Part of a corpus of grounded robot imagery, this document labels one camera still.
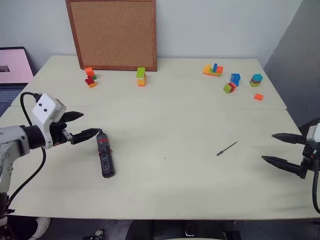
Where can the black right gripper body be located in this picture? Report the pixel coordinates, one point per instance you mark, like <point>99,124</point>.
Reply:
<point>310,155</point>

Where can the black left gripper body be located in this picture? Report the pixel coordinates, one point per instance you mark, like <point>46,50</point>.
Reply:
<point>57,132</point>

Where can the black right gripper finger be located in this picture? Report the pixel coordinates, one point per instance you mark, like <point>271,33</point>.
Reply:
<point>290,138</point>
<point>285,165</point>

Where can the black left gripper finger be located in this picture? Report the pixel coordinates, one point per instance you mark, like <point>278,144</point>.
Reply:
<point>72,116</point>
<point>85,135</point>

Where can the black electric screwdriver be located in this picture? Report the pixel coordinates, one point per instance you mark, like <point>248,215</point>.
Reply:
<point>106,157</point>

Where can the metal screwdriver bit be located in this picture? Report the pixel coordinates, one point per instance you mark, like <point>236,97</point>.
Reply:
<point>226,149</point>

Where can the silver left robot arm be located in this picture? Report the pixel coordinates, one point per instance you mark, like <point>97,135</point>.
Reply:
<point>12,140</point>

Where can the red and orange block stack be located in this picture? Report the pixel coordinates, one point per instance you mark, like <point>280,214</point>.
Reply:
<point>90,82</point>

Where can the orange and green block stack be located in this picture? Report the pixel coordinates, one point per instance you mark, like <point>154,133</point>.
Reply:
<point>88,71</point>

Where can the single orange toy block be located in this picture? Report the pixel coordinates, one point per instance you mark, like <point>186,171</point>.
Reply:
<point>258,97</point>

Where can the teal red green block stack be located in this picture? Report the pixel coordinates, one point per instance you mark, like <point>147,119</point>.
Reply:
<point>256,80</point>

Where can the grey partition panel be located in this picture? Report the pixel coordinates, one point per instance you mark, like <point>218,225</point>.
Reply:
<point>295,62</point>

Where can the green red orange block stack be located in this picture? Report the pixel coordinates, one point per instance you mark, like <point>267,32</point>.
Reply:
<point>229,88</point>

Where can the grey laptop with pink screen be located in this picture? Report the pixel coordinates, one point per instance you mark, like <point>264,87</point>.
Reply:
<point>12,65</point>

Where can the green yellow orange block stack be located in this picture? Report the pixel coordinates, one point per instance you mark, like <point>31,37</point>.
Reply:
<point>141,77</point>

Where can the blue toy block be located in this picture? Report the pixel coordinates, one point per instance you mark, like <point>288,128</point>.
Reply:
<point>235,79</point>

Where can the wood framed cork board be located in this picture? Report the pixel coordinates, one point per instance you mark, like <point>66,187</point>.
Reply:
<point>112,32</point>

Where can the black robot waist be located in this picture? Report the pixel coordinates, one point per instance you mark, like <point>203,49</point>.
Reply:
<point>3,217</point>

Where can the yellow blue red block cluster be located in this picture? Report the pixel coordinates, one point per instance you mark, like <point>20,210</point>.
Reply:
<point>212,70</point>

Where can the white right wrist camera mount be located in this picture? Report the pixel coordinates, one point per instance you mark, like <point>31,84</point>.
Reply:
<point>314,132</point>

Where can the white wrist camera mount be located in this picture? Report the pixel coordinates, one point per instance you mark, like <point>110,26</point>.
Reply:
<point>314,132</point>
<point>46,110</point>

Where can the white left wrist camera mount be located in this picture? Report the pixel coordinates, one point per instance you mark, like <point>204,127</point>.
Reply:
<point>46,110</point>

